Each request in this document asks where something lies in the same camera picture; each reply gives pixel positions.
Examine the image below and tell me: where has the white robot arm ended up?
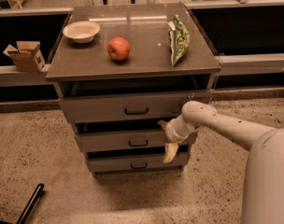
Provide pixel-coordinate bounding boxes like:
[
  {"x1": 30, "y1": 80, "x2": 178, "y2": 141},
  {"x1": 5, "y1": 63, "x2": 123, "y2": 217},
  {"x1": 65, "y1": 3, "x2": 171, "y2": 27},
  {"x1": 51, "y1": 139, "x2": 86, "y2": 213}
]
[{"x1": 158, "y1": 101, "x2": 284, "y2": 224}]

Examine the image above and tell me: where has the white bowl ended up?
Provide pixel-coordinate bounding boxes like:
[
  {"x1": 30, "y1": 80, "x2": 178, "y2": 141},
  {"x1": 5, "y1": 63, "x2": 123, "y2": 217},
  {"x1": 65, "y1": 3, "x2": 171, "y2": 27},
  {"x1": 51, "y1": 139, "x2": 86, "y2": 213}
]
[{"x1": 63, "y1": 21, "x2": 100, "y2": 44}]

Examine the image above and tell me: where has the grey drawer cabinet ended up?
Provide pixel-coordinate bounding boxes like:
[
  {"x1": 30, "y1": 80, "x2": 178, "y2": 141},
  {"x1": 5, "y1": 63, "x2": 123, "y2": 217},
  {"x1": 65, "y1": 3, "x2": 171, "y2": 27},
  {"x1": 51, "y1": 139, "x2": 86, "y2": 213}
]
[{"x1": 46, "y1": 4, "x2": 220, "y2": 175}]

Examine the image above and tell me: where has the grey drawer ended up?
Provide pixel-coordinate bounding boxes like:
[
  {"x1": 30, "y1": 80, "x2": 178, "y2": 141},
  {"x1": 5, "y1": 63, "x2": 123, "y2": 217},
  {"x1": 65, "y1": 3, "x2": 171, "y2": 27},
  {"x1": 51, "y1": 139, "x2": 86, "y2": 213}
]
[
  {"x1": 86, "y1": 152, "x2": 190, "y2": 173},
  {"x1": 59, "y1": 90, "x2": 212, "y2": 123},
  {"x1": 74, "y1": 125, "x2": 199, "y2": 153}
]

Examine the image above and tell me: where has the red apple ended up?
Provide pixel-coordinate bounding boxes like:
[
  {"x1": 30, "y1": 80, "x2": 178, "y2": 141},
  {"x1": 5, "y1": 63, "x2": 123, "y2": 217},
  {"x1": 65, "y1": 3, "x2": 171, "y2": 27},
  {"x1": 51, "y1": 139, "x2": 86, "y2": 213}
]
[{"x1": 107, "y1": 37, "x2": 130, "y2": 61}]

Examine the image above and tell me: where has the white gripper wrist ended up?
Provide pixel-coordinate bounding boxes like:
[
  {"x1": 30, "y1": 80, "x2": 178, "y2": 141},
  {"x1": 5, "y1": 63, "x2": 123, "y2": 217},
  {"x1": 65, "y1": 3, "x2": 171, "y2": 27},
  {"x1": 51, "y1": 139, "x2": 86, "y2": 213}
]
[{"x1": 157, "y1": 115, "x2": 200, "y2": 163}]

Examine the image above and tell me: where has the grey bottom drawer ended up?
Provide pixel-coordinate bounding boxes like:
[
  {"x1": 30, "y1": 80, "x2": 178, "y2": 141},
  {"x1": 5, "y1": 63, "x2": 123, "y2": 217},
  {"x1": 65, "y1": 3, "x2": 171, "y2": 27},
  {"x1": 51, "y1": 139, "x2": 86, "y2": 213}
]
[{"x1": 86, "y1": 152, "x2": 190, "y2": 173}]

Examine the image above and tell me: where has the small cardboard box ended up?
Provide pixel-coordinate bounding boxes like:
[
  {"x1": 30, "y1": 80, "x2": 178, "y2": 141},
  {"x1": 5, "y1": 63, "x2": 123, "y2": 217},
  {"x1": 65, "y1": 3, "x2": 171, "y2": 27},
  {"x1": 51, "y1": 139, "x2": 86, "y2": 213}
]
[{"x1": 3, "y1": 41, "x2": 45, "y2": 72}]

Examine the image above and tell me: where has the black pole on floor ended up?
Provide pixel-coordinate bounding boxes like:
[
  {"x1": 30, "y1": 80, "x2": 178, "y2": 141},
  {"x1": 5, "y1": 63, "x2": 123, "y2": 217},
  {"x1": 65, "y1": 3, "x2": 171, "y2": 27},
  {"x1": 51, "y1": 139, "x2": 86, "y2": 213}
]
[{"x1": 16, "y1": 183, "x2": 44, "y2": 224}]

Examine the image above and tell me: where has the green chip bag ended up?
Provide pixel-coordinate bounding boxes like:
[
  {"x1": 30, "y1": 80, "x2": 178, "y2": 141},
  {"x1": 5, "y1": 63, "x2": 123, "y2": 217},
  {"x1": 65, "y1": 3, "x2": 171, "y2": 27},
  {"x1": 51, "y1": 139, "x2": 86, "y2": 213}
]
[{"x1": 168, "y1": 15, "x2": 190, "y2": 67}]

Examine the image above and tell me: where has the grey top drawer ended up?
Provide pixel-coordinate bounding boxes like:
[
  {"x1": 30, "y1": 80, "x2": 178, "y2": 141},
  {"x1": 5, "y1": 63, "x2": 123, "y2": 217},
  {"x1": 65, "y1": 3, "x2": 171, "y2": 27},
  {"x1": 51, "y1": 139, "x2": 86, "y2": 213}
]
[{"x1": 59, "y1": 90, "x2": 212, "y2": 123}]

